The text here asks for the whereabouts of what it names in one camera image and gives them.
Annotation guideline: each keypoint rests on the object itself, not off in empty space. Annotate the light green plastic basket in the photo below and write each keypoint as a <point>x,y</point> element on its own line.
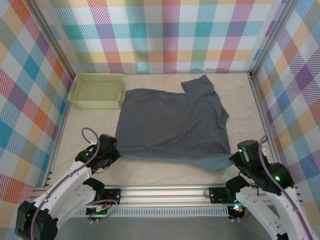
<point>97,90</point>

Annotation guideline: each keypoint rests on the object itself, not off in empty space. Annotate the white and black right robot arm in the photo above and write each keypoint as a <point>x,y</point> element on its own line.
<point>257,212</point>

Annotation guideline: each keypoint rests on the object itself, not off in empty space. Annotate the aluminium frame post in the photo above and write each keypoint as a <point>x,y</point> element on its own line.
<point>272,37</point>
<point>53,40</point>

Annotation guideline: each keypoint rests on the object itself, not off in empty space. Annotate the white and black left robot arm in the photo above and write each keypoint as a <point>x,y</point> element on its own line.
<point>62,185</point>

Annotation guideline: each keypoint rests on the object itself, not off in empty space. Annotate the grey t-shirt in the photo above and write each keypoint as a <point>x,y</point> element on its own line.
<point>170,120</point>

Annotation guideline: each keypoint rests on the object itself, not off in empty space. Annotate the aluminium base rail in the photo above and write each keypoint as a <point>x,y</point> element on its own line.
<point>162,196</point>

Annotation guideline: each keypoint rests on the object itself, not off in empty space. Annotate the aluminium side rail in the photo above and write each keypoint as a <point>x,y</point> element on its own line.
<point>61,122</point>
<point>263,112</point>

